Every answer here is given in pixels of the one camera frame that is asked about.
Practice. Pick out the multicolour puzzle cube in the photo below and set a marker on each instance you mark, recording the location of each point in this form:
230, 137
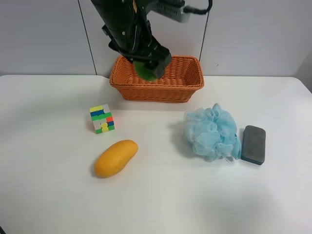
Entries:
102, 119

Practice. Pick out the yellow mango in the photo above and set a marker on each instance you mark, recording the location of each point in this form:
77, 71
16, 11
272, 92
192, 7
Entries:
115, 158

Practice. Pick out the light blue bath pouf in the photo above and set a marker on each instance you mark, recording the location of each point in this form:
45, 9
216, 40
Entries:
212, 132

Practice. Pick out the green lemon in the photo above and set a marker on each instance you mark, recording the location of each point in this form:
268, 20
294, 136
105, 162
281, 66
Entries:
143, 72

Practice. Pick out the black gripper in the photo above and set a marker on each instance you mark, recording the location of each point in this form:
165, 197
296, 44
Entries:
126, 24

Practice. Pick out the orange wicker basket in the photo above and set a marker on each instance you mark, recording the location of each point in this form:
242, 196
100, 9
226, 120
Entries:
182, 78

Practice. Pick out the grey camera box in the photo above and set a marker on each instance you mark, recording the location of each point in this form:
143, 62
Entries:
173, 9

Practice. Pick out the grey blue board eraser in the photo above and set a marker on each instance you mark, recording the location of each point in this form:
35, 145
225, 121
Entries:
253, 145

